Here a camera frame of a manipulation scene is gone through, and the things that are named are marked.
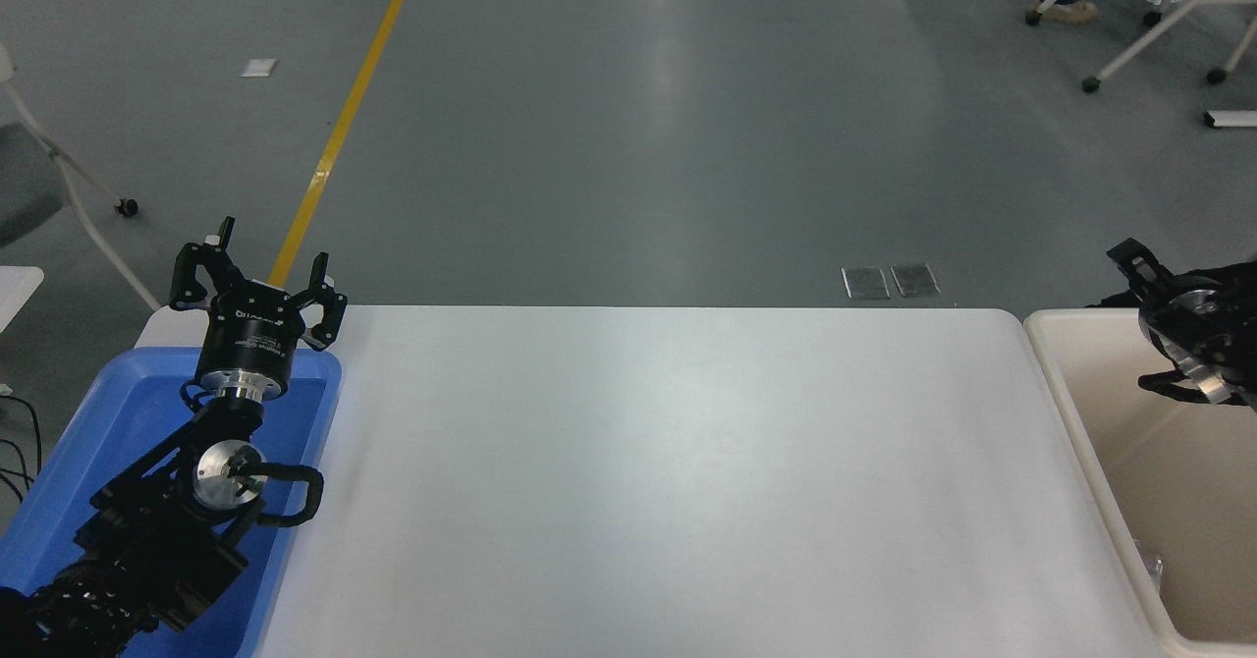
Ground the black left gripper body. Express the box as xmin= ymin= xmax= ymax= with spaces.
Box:
xmin=194 ymin=281 xmax=309 ymax=386

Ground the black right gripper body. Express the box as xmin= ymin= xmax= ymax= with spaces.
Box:
xmin=1139 ymin=289 xmax=1207 ymax=374

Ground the large pale bin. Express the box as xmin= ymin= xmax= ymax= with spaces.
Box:
xmin=1023 ymin=307 xmax=1257 ymax=658

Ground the blue plastic tray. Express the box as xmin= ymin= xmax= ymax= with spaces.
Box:
xmin=0 ymin=347 xmax=343 ymax=658

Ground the white side table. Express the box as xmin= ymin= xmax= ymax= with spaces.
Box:
xmin=0 ymin=265 xmax=46 ymax=333

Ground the grey seat wheeled chair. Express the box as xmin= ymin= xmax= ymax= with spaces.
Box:
xmin=0 ymin=44 xmax=164 ymax=312

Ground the metal floor plate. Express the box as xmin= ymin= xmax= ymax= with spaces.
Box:
xmin=843 ymin=267 xmax=891 ymax=302
xmin=891 ymin=264 xmax=941 ymax=299

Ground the black floor cable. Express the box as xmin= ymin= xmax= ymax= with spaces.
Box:
xmin=0 ymin=393 xmax=45 ymax=504

